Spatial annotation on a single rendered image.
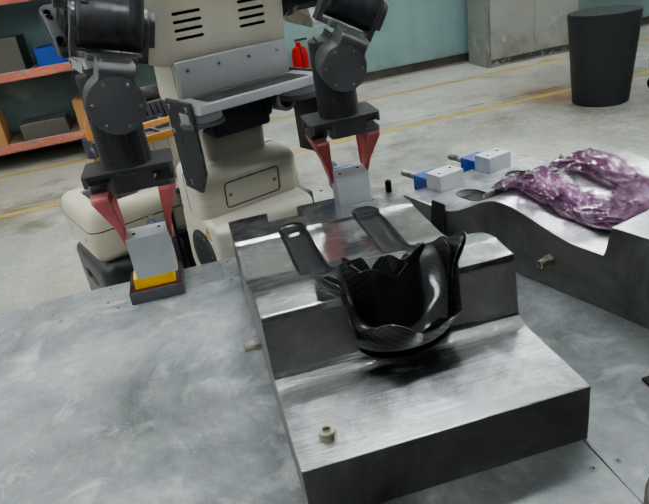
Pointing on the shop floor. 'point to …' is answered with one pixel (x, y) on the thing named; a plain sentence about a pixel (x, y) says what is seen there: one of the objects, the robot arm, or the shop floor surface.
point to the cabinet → (516, 30)
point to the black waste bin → (603, 53)
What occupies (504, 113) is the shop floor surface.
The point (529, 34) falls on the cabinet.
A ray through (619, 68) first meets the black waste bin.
